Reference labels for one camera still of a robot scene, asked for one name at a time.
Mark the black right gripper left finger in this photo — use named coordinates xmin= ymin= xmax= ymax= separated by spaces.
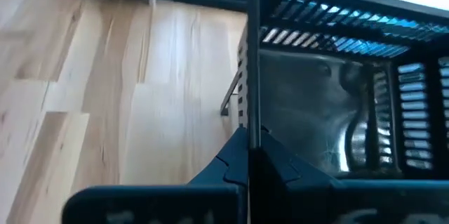
xmin=62 ymin=126 xmax=250 ymax=224

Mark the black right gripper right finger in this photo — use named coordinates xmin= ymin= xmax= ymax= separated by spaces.
xmin=249 ymin=129 xmax=449 ymax=224

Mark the black slotted plastic basket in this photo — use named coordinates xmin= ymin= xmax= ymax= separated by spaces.
xmin=237 ymin=0 xmax=449 ymax=183

